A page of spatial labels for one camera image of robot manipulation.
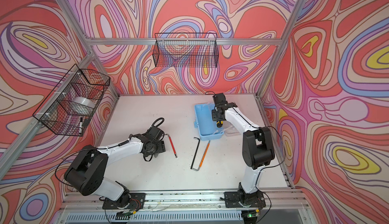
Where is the blue plastic tool box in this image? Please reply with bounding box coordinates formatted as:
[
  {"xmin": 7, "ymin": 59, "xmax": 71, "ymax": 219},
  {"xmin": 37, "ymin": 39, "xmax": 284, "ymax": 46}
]
[{"xmin": 194, "ymin": 103, "xmax": 240, "ymax": 141}]

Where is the red hex key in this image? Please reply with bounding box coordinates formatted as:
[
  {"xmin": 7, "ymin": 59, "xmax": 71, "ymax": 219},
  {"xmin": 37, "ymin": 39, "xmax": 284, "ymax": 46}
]
[{"xmin": 165, "ymin": 134, "xmax": 178, "ymax": 158}]

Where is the yellow black utility knife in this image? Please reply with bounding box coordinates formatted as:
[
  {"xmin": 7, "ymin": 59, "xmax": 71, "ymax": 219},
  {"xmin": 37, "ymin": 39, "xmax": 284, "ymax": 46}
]
[{"xmin": 216, "ymin": 121, "xmax": 223, "ymax": 128}]

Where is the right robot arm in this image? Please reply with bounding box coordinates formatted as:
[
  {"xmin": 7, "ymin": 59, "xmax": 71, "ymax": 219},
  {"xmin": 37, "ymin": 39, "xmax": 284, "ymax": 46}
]
[{"xmin": 212, "ymin": 93, "xmax": 276, "ymax": 209}]

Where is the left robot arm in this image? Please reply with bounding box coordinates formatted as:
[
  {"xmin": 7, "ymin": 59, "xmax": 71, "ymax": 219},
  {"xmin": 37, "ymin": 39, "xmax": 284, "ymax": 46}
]
[{"xmin": 64, "ymin": 117, "xmax": 166, "ymax": 209}]

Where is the black hex key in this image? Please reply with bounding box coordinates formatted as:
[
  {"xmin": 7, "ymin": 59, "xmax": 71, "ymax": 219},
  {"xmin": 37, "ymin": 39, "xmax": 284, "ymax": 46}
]
[{"xmin": 190, "ymin": 137, "xmax": 201, "ymax": 171}]

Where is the black marker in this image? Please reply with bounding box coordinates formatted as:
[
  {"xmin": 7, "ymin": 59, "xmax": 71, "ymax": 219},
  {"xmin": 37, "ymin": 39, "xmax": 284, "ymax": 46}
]
[{"xmin": 79, "ymin": 117, "xmax": 83, "ymax": 135}]

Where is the silver tape roll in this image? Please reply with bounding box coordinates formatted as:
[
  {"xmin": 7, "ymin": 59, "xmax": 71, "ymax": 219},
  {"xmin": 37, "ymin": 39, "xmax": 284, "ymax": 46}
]
[{"xmin": 73, "ymin": 96, "xmax": 95, "ymax": 108}]

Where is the back wire basket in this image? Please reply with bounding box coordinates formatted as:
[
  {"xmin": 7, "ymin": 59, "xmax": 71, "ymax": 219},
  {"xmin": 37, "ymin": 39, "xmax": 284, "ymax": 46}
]
[{"xmin": 153, "ymin": 32, "xmax": 219, "ymax": 68}]

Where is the wire basket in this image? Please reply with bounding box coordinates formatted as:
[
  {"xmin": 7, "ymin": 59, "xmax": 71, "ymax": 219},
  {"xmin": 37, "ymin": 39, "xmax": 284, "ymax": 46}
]
[
  {"xmin": 153, "ymin": 32, "xmax": 219, "ymax": 68},
  {"xmin": 32, "ymin": 65, "xmax": 110, "ymax": 137}
]

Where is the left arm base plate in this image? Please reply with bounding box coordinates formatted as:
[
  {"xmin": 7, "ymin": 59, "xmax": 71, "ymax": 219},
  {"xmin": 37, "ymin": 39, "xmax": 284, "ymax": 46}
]
[{"xmin": 102, "ymin": 192, "xmax": 146, "ymax": 211}]

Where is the left wire basket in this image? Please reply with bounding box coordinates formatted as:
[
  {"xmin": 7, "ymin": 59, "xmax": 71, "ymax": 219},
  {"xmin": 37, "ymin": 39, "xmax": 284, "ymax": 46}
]
[{"xmin": 32, "ymin": 65, "xmax": 110, "ymax": 137}]

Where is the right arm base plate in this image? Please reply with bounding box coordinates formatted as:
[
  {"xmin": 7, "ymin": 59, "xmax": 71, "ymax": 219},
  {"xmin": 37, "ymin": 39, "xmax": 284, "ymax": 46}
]
[{"xmin": 220, "ymin": 191, "xmax": 266, "ymax": 209}]

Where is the aluminium front rail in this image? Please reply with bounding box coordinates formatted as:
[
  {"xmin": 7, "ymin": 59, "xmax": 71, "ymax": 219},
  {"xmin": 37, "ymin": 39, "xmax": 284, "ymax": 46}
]
[{"xmin": 54, "ymin": 189, "xmax": 318, "ymax": 224}]

